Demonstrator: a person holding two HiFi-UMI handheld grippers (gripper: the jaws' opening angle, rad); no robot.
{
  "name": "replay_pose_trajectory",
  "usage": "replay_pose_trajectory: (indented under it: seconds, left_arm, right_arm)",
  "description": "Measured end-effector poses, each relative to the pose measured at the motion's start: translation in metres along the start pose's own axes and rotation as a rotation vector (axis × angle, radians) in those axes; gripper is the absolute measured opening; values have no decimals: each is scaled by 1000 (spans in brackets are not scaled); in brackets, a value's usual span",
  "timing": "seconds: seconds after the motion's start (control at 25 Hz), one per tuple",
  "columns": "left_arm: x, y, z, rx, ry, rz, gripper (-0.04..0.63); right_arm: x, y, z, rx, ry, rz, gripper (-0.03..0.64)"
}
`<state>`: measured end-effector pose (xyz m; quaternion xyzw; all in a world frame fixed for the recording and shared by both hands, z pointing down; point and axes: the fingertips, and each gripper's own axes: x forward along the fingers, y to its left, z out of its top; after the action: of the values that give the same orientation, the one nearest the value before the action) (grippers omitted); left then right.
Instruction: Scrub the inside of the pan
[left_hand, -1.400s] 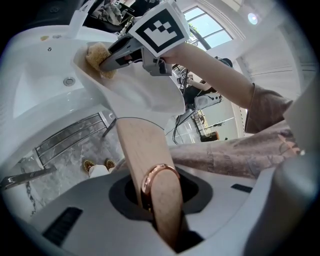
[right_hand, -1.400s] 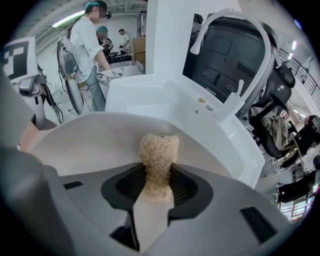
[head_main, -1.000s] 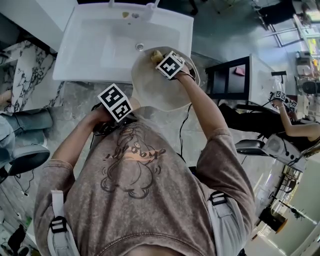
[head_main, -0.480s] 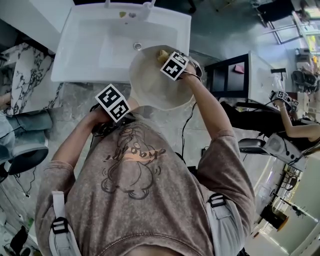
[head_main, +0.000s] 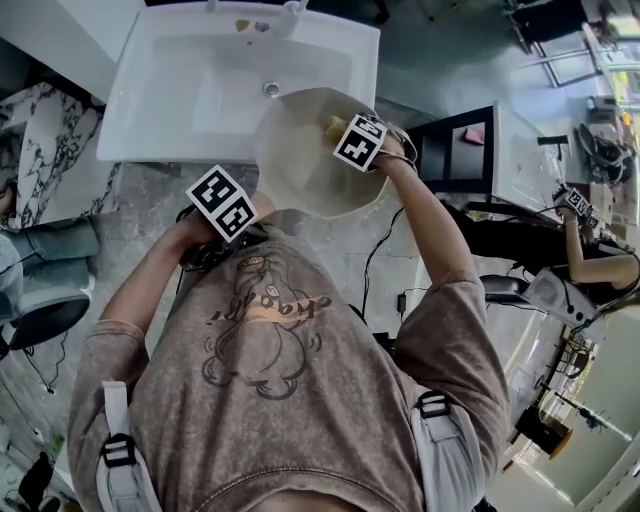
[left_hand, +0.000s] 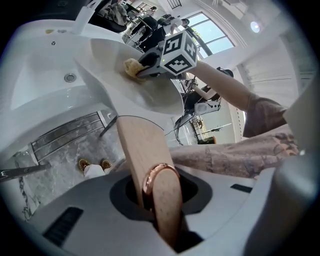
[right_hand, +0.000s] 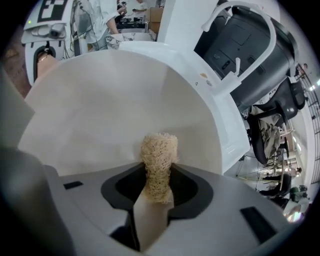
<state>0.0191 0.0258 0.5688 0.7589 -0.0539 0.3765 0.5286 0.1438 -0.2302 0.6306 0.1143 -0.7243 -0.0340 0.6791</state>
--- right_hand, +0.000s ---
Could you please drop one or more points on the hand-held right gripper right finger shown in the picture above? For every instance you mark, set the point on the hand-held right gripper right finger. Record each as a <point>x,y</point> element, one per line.
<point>212,220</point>

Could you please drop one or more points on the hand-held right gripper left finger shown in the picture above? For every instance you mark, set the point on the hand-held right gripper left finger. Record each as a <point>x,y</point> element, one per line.
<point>100,200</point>

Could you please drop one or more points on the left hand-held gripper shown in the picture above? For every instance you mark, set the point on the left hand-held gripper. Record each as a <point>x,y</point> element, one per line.
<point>50,15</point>

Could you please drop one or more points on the yellow sponge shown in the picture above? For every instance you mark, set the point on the yellow sponge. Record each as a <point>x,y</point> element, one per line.
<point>158,160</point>

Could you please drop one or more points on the large cream bowl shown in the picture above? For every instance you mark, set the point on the large cream bowl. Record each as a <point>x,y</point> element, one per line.
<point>100,112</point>

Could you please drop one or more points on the marble pattern cabinet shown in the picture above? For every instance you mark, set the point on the marble pattern cabinet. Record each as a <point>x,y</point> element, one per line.
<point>130,38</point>

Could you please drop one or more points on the black office chair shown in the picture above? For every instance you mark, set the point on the black office chair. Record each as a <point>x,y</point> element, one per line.
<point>257,145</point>

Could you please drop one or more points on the white rectangular sink basin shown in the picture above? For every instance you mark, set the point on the white rectangular sink basin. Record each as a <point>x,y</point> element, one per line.
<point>225,112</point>

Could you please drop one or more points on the cardboard box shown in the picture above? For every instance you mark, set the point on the cardboard box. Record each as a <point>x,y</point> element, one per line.
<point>153,20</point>

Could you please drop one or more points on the large black appliance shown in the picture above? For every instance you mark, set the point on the large black appliance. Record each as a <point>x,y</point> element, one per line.
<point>237,42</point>

